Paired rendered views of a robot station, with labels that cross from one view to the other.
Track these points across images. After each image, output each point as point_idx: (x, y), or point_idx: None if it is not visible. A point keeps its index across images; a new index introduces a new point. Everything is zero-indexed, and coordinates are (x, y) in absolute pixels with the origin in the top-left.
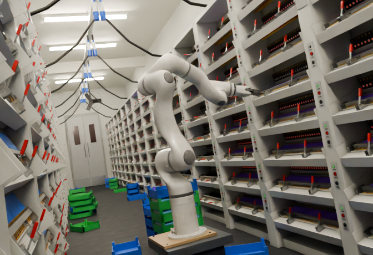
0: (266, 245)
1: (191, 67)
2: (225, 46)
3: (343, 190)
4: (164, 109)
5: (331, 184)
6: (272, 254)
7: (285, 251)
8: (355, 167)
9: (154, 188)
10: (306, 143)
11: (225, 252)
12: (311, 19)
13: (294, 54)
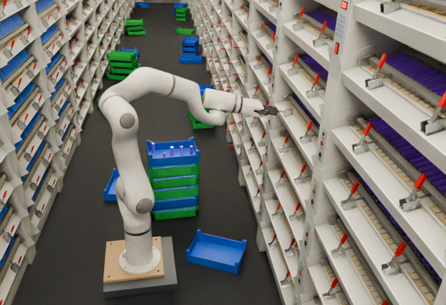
0: (252, 239)
1: (176, 87)
2: None
3: (299, 296)
4: (122, 149)
5: (297, 274)
6: (246, 262)
7: (260, 263)
8: None
9: (152, 145)
10: (298, 207)
11: (168, 291)
12: (334, 104)
13: (313, 115)
